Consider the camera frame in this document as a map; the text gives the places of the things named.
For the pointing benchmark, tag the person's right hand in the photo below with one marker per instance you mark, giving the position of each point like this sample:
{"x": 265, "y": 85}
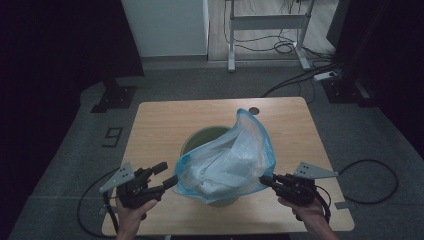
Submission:
{"x": 310, "y": 215}

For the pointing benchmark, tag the white partition panel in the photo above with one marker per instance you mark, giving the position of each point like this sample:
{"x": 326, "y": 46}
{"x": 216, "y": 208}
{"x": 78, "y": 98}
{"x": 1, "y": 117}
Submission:
{"x": 166, "y": 26}

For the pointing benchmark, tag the grey tape piece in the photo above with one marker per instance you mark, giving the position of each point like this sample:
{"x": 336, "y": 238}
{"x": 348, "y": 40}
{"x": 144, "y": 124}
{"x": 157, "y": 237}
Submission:
{"x": 342, "y": 205}

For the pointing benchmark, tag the dark round table grommet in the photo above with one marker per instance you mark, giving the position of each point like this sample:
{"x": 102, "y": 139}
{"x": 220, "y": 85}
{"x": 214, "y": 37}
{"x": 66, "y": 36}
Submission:
{"x": 255, "y": 110}

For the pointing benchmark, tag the green plastic bin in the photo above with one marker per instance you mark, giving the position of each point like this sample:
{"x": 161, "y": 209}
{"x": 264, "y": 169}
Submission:
{"x": 200, "y": 138}

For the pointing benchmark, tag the white-framed desk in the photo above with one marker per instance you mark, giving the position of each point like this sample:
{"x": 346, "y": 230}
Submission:
{"x": 266, "y": 22}

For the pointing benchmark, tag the person's left hand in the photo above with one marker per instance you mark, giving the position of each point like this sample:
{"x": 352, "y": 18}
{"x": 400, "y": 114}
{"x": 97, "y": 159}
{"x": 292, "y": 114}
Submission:
{"x": 131, "y": 218}

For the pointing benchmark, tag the black stand base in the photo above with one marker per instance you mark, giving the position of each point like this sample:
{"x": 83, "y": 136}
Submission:
{"x": 346, "y": 91}
{"x": 115, "y": 96}

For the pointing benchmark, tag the white power strip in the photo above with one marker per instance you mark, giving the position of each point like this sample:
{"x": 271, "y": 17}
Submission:
{"x": 325, "y": 76}

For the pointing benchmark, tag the black curtain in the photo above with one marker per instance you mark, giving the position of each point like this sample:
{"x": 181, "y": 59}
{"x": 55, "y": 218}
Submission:
{"x": 50, "y": 50}
{"x": 383, "y": 50}

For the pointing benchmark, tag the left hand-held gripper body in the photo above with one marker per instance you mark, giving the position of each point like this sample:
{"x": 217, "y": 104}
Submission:
{"x": 133, "y": 193}

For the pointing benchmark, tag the white blue-edged plastic bag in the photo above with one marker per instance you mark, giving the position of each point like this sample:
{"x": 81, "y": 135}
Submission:
{"x": 230, "y": 163}

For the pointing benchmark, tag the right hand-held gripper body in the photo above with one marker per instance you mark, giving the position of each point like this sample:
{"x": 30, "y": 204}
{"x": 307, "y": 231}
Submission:
{"x": 296, "y": 191}

